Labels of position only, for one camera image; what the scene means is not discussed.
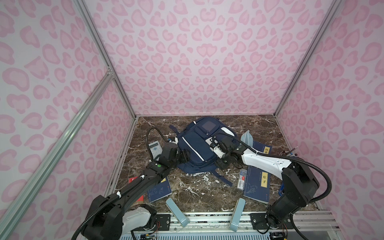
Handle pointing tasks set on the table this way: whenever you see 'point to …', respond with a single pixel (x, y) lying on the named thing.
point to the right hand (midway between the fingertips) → (221, 159)
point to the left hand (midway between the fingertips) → (187, 150)
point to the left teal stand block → (183, 221)
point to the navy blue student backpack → (198, 136)
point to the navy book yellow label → (262, 147)
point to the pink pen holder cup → (284, 153)
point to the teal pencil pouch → (247, 138)
